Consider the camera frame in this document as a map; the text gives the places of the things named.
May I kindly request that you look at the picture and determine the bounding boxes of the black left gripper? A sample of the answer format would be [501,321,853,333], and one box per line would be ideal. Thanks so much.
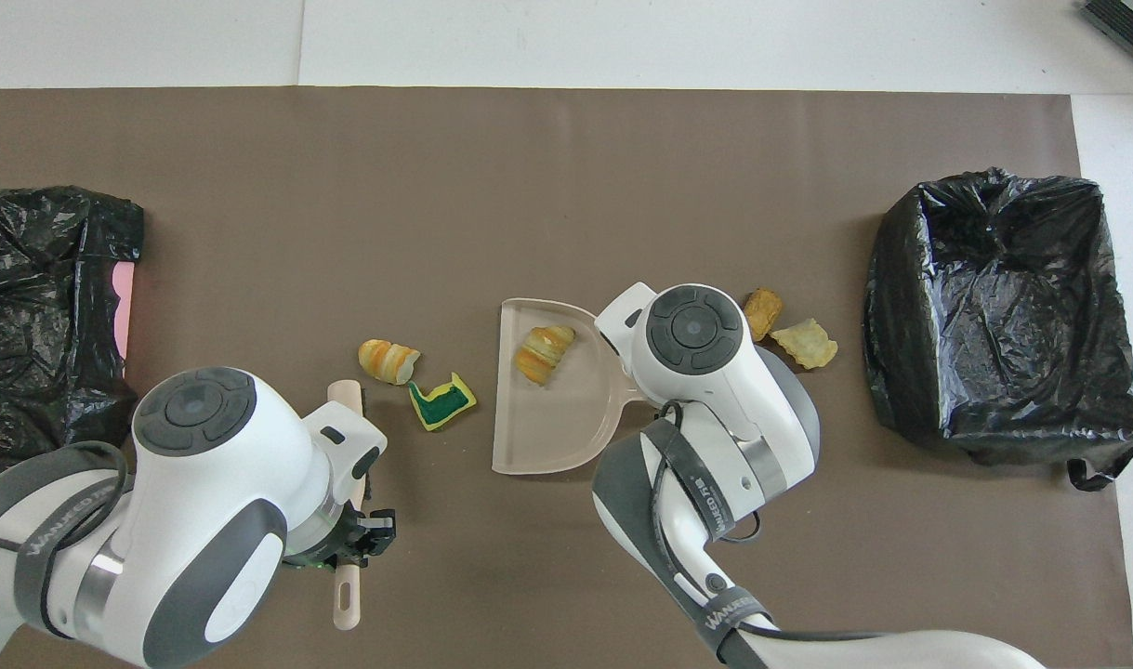
[283,506,398,572]

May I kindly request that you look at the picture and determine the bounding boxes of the crumpled black trash bag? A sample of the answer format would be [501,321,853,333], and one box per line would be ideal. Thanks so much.
[0,186,146,470]

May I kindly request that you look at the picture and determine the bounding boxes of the pink plastic bin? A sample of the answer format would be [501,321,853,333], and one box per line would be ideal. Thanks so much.
[111,263,136,377]

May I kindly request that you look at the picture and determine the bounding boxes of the beige plastic dustpan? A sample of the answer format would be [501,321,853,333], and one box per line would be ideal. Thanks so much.
[491,297,651,477]

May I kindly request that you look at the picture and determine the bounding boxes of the black ribbed device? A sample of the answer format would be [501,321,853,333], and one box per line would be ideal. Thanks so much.
[1082,0,1133,80]

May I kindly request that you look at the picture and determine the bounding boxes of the pale pastry piece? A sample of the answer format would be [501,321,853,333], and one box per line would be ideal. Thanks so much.
[771,318,839,371]

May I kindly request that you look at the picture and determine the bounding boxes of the beige hand brush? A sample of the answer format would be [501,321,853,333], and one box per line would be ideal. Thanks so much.
[327,379,367,633]

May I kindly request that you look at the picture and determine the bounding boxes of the greenish striped croissant piece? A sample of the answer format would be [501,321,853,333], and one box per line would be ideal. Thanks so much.
[358,339,422,387]

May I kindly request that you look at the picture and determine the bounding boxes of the brown bread roll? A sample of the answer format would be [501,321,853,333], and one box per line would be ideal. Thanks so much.
[744,287,784,343]

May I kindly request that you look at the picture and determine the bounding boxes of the brown paper table mat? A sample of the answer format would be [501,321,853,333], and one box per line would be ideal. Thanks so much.
[0,86,1133,669]

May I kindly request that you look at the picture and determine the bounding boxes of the yellow green scouring sponge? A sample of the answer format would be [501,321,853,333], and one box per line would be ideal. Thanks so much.
[408,372,479,432]

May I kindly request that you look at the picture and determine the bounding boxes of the black bag lined open bin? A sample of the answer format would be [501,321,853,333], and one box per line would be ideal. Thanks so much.
[863,167,1133,492]

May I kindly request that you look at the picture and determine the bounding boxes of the orange striped croissant piece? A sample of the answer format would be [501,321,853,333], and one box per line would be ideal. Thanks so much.
[514,324,576,386]

